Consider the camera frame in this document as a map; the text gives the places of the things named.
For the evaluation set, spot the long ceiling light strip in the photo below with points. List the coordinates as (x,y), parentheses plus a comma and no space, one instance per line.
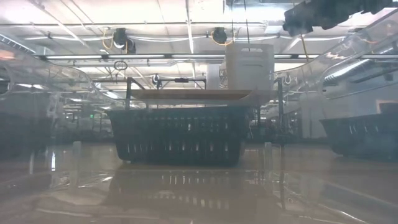
(140,57)

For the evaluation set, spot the black perforated plastic basket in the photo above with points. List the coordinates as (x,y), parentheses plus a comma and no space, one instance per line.
(177,133)
(363,137)

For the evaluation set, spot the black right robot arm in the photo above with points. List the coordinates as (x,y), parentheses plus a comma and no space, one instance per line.
(348,12)

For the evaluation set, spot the black ceiling device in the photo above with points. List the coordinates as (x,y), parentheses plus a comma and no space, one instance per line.
(219,35)
(119,37)

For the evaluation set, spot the white plastic basket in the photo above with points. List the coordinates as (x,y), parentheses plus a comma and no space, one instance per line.
(248,77)

